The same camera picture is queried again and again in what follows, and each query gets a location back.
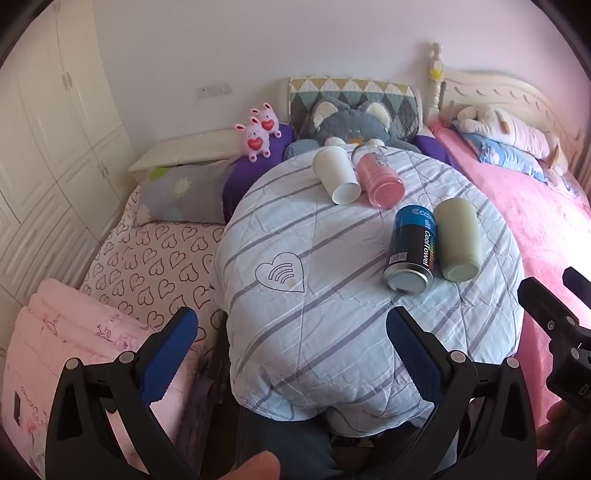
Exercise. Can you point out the blue and black can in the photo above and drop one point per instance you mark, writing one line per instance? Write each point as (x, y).
(411, 249)

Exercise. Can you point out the pale green cup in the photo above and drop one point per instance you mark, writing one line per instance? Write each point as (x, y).
(457, 240)

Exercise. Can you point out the blue striped quilt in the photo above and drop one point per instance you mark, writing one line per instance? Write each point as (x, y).
(323, 295)

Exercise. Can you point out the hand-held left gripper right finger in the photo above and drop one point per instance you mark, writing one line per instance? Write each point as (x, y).
(415, 355)

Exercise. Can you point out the heart print bed sheet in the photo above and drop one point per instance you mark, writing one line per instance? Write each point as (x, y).
(152, 267)

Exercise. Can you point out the person's right hand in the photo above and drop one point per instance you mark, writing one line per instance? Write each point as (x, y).
(554, 431)

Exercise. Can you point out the white wall socket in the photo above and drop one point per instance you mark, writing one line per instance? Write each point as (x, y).
(214, 90)

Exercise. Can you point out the carved white bed headboard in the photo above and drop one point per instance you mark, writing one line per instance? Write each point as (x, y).
(508, 94)

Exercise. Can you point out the grey cat plush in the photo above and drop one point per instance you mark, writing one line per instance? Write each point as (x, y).
(355, 122)

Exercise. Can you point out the person's dark trouser leg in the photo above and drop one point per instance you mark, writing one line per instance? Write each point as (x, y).
(286, 443)

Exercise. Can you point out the white paper cup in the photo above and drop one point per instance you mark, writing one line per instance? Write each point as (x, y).
(333, 171)

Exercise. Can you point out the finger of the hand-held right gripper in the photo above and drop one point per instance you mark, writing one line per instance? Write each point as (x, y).
(577, 279)
(545, 302)

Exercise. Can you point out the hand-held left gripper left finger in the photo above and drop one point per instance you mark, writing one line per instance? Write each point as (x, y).
(168, 355)

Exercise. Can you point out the pink plastic bottle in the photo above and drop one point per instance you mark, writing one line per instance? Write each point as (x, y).
(378, 177)

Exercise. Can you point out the pink fleece blanket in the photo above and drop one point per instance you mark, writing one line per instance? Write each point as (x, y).
(517, 217)

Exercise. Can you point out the grey flower pillow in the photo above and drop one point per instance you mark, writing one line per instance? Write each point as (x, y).
(184, 194)

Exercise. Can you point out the diamond pattern quilted cushion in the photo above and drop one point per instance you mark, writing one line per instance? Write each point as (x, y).
(397, 94)

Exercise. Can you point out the white wardrobe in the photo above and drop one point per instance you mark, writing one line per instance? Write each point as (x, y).
(51, 161)

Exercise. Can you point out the purple blanket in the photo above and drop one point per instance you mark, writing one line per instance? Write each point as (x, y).
(244, 175)

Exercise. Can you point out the pink bunny toy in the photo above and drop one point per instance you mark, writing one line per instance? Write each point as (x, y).
(268, 121)
(255, 138)

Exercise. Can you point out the person's left hand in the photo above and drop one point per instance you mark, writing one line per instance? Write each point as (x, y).
(251, 467)

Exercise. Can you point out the white and pink plush toy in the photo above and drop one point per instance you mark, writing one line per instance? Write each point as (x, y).
(503, 124)

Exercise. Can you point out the blue cartoon pillow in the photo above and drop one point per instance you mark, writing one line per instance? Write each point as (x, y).
(503, 154)

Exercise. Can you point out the pink folded quilt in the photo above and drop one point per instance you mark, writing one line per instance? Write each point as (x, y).
(69, 332)

